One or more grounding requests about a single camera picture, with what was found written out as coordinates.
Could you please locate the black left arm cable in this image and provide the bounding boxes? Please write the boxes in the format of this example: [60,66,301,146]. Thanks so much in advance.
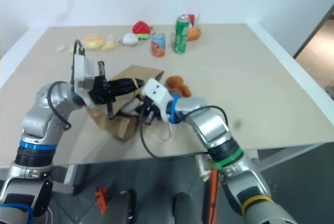
[47,39,86,131]

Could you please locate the orange upright bar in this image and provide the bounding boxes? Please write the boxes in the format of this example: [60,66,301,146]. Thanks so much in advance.
[204,169,219,224]

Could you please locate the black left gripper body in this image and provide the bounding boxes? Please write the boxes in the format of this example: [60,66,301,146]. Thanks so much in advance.
[88,61,116,120]

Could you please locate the orange tool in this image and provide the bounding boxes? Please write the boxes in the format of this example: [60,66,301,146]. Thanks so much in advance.
[93,185,109,216]

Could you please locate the yellow orange bread plush toy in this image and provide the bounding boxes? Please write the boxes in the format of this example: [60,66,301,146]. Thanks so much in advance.
[83,33,106,51]

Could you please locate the orange blue drink can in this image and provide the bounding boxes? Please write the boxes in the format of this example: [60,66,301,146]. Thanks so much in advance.
[151,32,167,58]

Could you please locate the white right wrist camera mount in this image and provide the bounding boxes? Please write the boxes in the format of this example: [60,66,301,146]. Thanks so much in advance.
[140,77,175,123]

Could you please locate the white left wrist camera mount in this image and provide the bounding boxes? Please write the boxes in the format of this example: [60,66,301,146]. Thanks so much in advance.
[71,53,103,91]

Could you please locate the tall green drink can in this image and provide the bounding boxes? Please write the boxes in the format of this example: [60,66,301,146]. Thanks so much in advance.
[174,15,192,54]

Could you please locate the dark rounded shape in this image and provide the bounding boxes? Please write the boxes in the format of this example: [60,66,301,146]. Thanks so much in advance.
[107,189,137,224]

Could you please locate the red strawberry plush toy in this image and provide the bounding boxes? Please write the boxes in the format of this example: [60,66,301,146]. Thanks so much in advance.
[132,20,153,36]

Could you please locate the white small box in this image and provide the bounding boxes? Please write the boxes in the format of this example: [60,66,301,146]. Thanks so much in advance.
[194,154,212,182]

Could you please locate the brown bear plush toy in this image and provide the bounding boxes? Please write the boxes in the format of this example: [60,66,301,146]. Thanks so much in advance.
[165,75,193,98]

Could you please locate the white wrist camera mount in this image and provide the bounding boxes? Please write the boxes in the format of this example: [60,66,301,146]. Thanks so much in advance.
[140,77,175,123]
[71,53,103,91]

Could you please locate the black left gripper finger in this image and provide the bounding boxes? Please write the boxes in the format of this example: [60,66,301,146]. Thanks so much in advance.
[109,86,139,99]
[106,77,146,89]

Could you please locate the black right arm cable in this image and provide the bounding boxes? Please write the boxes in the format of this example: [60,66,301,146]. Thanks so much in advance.
[139,105,230,160]

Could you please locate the white round plush toy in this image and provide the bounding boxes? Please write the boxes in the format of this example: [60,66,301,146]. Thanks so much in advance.
[122,32,139,45]

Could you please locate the brown paper bag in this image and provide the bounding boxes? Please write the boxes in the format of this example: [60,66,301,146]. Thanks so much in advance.
[85,64,173,142]

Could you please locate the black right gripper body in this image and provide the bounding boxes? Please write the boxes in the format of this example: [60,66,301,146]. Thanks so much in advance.
[142,96,164,126]

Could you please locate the red white box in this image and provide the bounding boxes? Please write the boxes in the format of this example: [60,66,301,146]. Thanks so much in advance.
[186,12,202,28]

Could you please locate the orange carrot plush toy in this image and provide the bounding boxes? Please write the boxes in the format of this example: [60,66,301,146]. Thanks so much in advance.
[187,26,202,42]

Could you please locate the pale yellow plush toy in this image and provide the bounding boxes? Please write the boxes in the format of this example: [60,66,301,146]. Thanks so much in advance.
[100,35,118,52]

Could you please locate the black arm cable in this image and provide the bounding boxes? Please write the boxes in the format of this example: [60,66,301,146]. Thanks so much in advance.
[139,105,230,160]
[47,39,86,131]

